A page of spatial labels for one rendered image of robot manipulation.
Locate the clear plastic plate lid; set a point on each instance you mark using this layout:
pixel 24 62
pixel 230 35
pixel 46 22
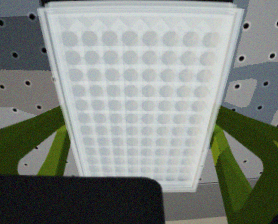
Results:
pixel 140 85

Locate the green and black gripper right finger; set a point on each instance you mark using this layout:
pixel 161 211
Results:
pixel 261 139

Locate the grey perforated base plate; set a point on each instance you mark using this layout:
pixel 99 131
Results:
pixel 27 87

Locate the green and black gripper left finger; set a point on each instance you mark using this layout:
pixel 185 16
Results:
pixel 17 140

